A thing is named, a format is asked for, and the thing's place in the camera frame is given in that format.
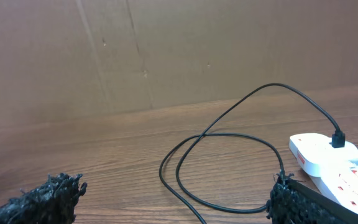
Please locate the white charger adapter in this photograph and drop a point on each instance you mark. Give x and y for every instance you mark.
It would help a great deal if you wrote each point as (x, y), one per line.
(315, 152)

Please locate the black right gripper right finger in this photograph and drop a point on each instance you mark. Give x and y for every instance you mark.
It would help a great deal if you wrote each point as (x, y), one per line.
(294, 203)

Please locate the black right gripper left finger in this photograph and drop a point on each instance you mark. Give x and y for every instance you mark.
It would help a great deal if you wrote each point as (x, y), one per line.
(53, 202)

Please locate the white power strip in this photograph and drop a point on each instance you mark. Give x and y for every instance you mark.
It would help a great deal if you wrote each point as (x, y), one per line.
(339, 183)

